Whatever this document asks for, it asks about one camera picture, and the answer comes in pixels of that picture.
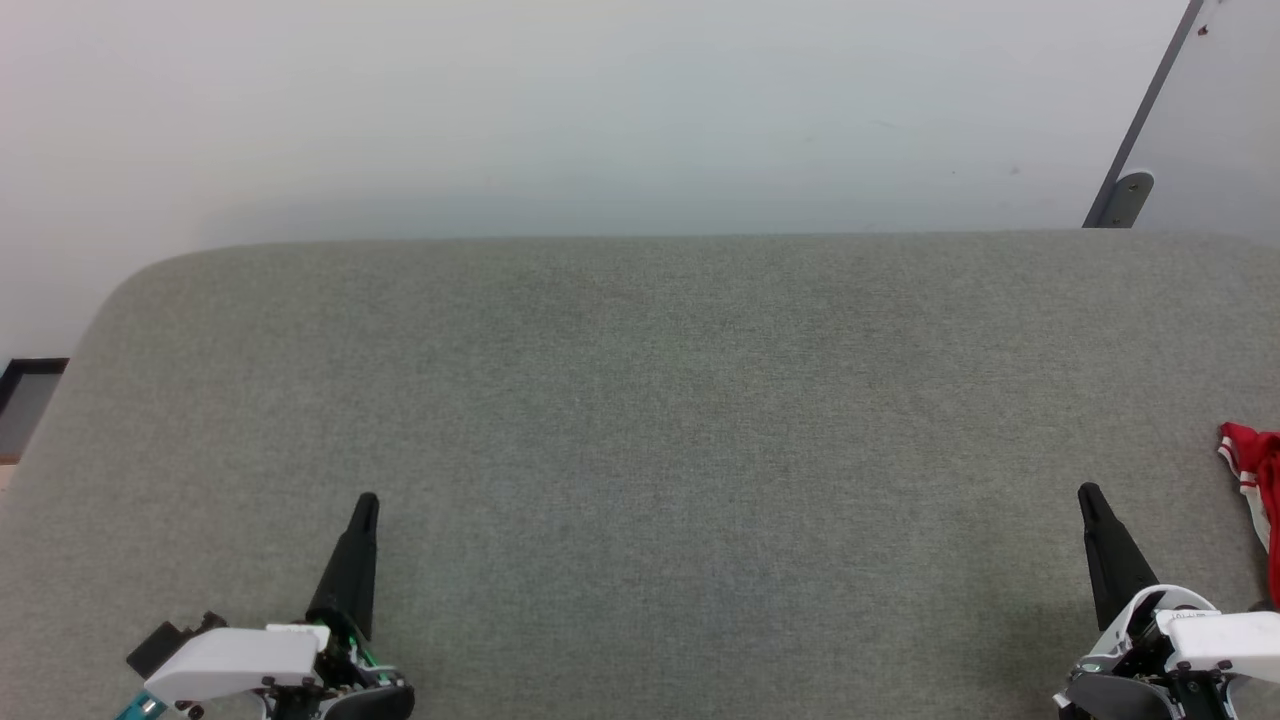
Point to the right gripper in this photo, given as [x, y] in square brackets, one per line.
[1210, 640]

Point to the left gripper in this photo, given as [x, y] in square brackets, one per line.
[240, 660]

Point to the red white sports jersey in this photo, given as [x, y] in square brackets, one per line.
[1265, 470]

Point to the dark framed floor object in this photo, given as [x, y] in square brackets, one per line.
[25, 400]

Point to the white panel with grey edge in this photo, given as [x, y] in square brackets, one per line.
[1220, 120]

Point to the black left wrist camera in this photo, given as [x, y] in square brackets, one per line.
[160, 645]

